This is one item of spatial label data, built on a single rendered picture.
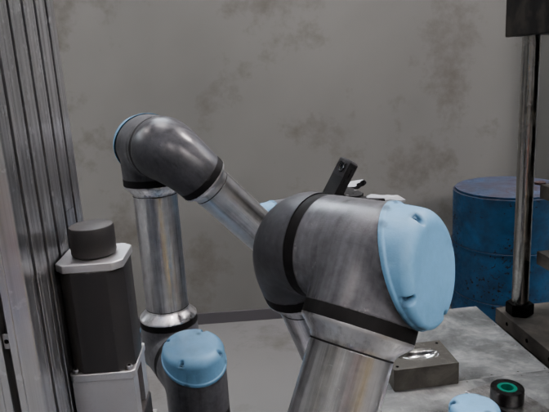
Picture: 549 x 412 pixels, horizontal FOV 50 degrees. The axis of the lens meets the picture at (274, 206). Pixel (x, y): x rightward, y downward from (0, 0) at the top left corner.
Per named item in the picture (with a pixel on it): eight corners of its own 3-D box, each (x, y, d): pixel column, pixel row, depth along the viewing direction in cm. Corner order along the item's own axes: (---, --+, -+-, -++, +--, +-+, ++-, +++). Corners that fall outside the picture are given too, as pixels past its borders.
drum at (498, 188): (537, 312, 401) (544, 171, 378) (579, 360, 338) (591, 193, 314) (439, 315, 406) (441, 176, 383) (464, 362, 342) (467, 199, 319)
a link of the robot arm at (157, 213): (158, 400, 114) (125, 118, 101) (137, 367, 127) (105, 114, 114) (216, 381, 119) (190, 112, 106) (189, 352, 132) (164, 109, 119)
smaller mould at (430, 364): (394, 391, 173) (394, 370, 171) (379, 366, 187) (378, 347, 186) (458, 383, 175) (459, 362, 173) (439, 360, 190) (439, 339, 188)
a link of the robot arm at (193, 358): (180, 433, 103) (171, 364, 100) (156, 398, 115) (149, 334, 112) (241, 411, 109) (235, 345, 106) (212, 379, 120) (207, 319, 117)
